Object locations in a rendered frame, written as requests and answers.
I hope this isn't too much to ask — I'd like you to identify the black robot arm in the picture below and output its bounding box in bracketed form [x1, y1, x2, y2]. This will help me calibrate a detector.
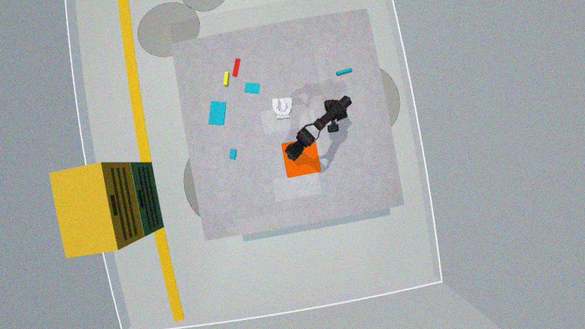
[284, 96, 352, 161]

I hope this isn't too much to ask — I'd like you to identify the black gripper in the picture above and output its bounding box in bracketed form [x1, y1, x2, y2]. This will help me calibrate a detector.
[325, 100, 339, 132]

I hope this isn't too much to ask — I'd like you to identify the red flat bar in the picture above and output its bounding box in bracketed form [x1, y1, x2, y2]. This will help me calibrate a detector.
[233, 58, 241, 77]

